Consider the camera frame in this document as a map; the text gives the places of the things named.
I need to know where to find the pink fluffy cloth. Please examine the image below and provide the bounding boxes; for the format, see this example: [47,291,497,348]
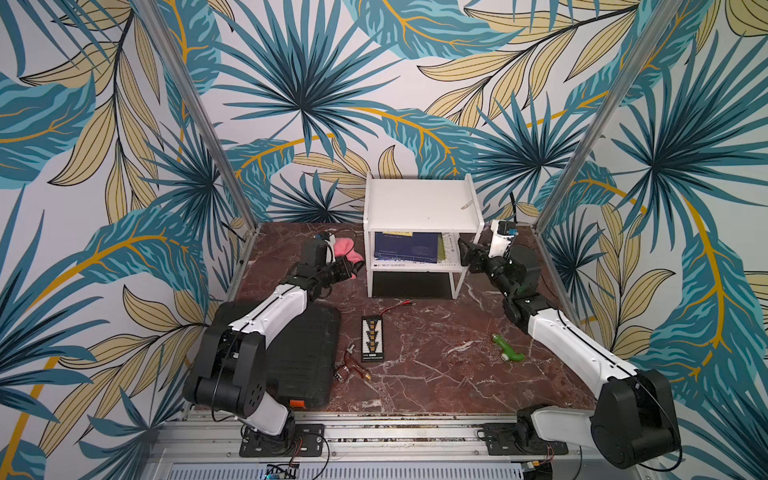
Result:
[334,237,365,279]

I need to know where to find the white two-tier bookshelf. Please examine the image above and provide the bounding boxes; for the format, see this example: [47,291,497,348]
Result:
[363,174,484,300]

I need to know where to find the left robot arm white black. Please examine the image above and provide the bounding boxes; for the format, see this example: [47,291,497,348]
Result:
[183,233,364,437]

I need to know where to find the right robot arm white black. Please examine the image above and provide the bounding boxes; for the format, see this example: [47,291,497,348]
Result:
[458,237,683,469]

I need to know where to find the black mat under shelf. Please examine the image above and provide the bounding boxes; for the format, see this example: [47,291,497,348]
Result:
[372,272,453,300]

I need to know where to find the dark blue book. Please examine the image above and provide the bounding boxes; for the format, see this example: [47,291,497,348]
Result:
[374,232,441,263]

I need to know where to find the black bit holder strip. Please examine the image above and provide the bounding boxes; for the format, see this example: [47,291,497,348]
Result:
[361,315,384,362]

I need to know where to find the red black test leads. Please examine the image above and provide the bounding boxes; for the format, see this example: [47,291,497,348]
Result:
[379,300,414,317]

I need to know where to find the black plastic tool case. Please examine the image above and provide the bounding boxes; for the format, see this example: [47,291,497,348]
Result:
[183,301,341,410]

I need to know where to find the green plastic nozzle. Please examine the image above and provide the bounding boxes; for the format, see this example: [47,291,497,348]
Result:
[491,334,525,362]

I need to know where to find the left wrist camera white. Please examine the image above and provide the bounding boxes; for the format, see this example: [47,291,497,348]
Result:
[315,232,336,264]

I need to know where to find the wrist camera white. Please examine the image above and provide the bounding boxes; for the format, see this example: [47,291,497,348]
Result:
[489,220,518,258]
[315,232,336,264]

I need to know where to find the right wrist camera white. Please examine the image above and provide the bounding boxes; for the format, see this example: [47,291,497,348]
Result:
[489,220,518,258]

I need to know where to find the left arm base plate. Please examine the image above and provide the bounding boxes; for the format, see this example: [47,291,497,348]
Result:
[239,424,328,458]

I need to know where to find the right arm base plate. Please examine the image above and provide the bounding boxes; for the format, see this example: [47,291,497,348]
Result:
[476,423,569,458]

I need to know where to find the aluminium rail at front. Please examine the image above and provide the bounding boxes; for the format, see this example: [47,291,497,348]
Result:
[140,410,656,479]

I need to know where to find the right aluminium frame post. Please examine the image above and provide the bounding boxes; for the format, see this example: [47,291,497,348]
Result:
[532,0,682,237]

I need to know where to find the aluminium frame post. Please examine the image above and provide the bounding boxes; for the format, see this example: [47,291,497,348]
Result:
[532,0,682,237]
[134,0,259,235]

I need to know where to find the left aluminium frame post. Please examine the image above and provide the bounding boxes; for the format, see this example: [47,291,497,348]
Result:
[134,0,259,235]

